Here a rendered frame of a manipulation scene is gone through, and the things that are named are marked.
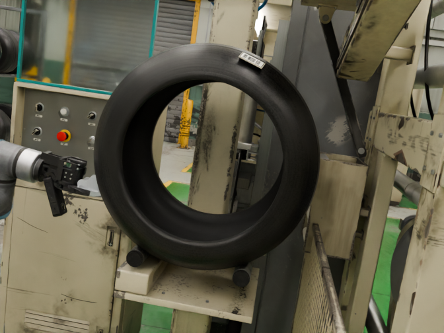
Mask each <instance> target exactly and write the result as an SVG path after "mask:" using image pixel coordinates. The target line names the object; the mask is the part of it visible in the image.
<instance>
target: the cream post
mask: <svg viewBox="0 0 444 333"><path fill-rule="evenodd" d="M213 3H214V6H213V15H212V21H211V30H210V35H209V43H215V44H224V45H228V46H234V47H237V48H240V49H243V50H246V51H248V52H252V44H253V39H254V31H255V26H256V17H257V12H258V4H259V0H215V1H214V2H213ZM244 98H245V92H242V91H241V90H239V89H238V88H236V87H233V86H231V85H228V84H226V83H204V84H203V90H202V100H201V105H200V114H199V119H198V128H197V134H196V145H195V151H194V158H193V164H192V173H191V179H190V188H189V194H188V203H187V206H188V207H191V208H192V209H195V210H198V211H201V212H204V213H211V214H227V213H228V208H229V200H230V195H231V186H232V181H233V173H234V168H235V159H236V155H237V146H238V141H239V133H240V128H241V120H242V111H243V106H244ZM211 320H212V316H209V315H205V314H198V313H192V312H188V311H181V310H178V309H173V312H172V322H171V327H170V333H210V329H211Z"/></svg>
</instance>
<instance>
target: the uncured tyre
mask: <svg viewBox="0 0 444 333"><path fill-rule="evenodd" d="M243 52H244V53H246V54H248V55H250V56H252V57H255V58H256V59H259V60H260V61H262V62H264V63H265V65H264V66H263V68H261V69H260V68H259V67H257V66H255V65H253V64H251V63H249V62H247V61H245V60H243V59H241V58H239V56H240V55H241V54H242V53H243ZM204 83H226V84H228V85H231V86H233V87H236V88H238V89H239V90H241V91H242V92H244V93H246V94H247V95H248V96H250V97H251V98H253V99H254V100H255V101H256V102H257V103H258V104H259V105H260V106H261V107H262V108H263V109H264V111H265V112H266V113H267V115H268V116H269V117H270V119H271V121H272V122H273V124H274V126H275V128H276V130H277V133H278V135H279V139H280V141H281V147H282V151H283V162H282V166H281V170H280V172H279V175H278V177H277V179H276V181H275V183H274V185H273V186H272V187H271V189H270V190H269V191H268V193H267V194H266V195H265V196H264V197H263V198H261V199H260V200H259V201H258V202H256V203H255V204H253V205H252V206H250V207H248V208H246V209H243V210H240V211H237V212H234V213H227V214H211V213H204V212H201V211H198V210H195V209H192V208H191V207H188V206H187V205H185V204H183V203H182V202H180V201H179V200H177V199H176V198H175V197H174V196H173V195H172V194H171V193H170V192H169V191H168V190H167V188H166V187H165V185H164V184H163V182H162V181H161V179H160V177H159V175H158V173H157V170H156V168H155V163H154V160H153V135H154V131H155V127H156V125H157V122H158V120H159V118H160V116H161V114H162V113H163V111H164V109H165V108H166V107H167V106H168V104H169V103H170V102H171V101H172V100H173V99H174V98H176V97H177V96H178V95H179V94H180V93H183V92H184V91H186V90H188V89H190V88H192V87H195V86H197V85H201V84H204ZM94 171H95V175H96V181H97V184H98V189H99V191H100V195H101V196H102V199H103V202H104V204H105V206H106V208H107V210H108V211H109V213H110V215H111V216H112V218H113V220H114V221H115V222H116V224H117V225H118V226H119V228H121V230H122V231H123V232H124V233H125V234H126V235H127V236H128V237H129V238H130V239H131V240H132V241H133V242H134V243H135V244H136V245H137V246H139V247H140V248H142V249H143V250H144V251H146V252H148V253H149V254H151V255H153V256H154V257H156V258H158V259H160V260H163V261H165V262H168V263H170V264H174V265H176V266H180V267H183V268H190V269H195V270H221V269H226V268H233V267H236V266H240V265H243V264H246V263H248V262H251V261H253V260H255V259H257V258H259V257H261V256H263V255H265V254H267V253H269V252H270V251H271V250H273V249H274V248H275V247H277V246H278V245H280V244H281V243H282V242H283V241H284V240H285V239H286V238H287V237H288V236H289V235H290V234H291V233H292V232H293V231H294V230H295V229H296V227H297V226H298V224H300V222H301V220H302V219H303V218H304V216H305V214H306V212H307V210H308V208H309V206H310V204H311V202H312V200H313V197H314V194H315V191H316V186H317V183H318V177H319V172H320V145H319V140H318V134H317V130H316V126H315V122H314V120H313V117H312V114H311V112H310V110H309V107H308V106H307V104H306V102H305V100H304V99H303V97H302V96H301V94H300V92H299V91H298V90H297V89H296V87H295V86H294V84H293V83H292V82H291V81H290V80H289V79H288V78H287V77H286V76H285V75H284V74H283V73H282V72H281V71H280V70H279V69H277V68H276V67H274V66H273V65H272V64H271V63H269V62H268V61H266V60H265V59H262V58H261V57H259V56H257V55H255V54H253V53H251V52H248V51H246V50H243V49H240V48H237V47H234V46H228V45H224V44H215V43H195V44H186V45H182V46H177V47H174V48H170V49H168V50H165V51H163V52H160V53H158V54H156V55H154V56H152V57H150V58H149V59H147V60H145V61H144V62H142V63H141V64H139V65H138V66H137V67H136V68H135V69H134V70H133V71H131V72H130V73H129V74H128V75H127V76H126V77H125V78H124V79H123V80H122V81H121V83H120V84H119V85H118V86H117V87H116V89H115V90H114V92H113V93H112V94H111V96H110V98H109V99H108V102H107V103H106V105H105V107H104V110H103V111H102V114H101V116H100V119H99V122H98V126H97V129H96V135H95V139H94Z"/></svg>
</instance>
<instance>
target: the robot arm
mask: <svg viewBox="0 0 444 333"><path fill-rule="evenodd" d="M67 158H68V159H67ZM79 160H80V161H79ZM86 166H87V161H85V160H82V159H78V158H76V157H72V156H68V157H67V156H66V157H62V156H59V155H55V154H53V152H51V151H46V152H41V151H37V150H34V149H30V148H27V147H23V146H20V145H17V144H14V143H10V142H8V141H5V140H3V139H0V220H1V219H4V218H6V217H8V216H9V214H10V212H11V210H12V207H13V196H14V192H15V184H16V181H17V178H18V179H21V180H24V181H27V182H31V183H36V182H37V181H39V182H43V181H44V186H45V188H46V193H47V195H48V200H49V203H50V207H51V211H52V215H53V217H59V216H62V215H64V214H65V213H67V208H66V204H65V200H64V197H63V192H62V190H63V191H66V192H71V193H74V194H79V195H83V196H91V197H96V198H101V197H102V196H101V195H100V191H99V189H98V184H97V181H96V175H92V176H91V177H90V178H89V177H85V178H84V179H83V176H84V175H85V174H86V171H87V168H86Z"/></svg>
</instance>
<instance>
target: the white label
mask: <svg viewBox="0 0 444 333"><path fill-rule="evenodd" d="M239 58H241V59H243V60H245V61H247V62H249V63H251V64H253V65H255V66H257V67H259V68H260V69H261V68H263V66H264V65H265V63H264V62H262V61H260V60H259V59H256V58H255V57H252V56H251V55H248V54H246V53H244V52H243V53H242V54H241V55H240V56H239Z"/></svg>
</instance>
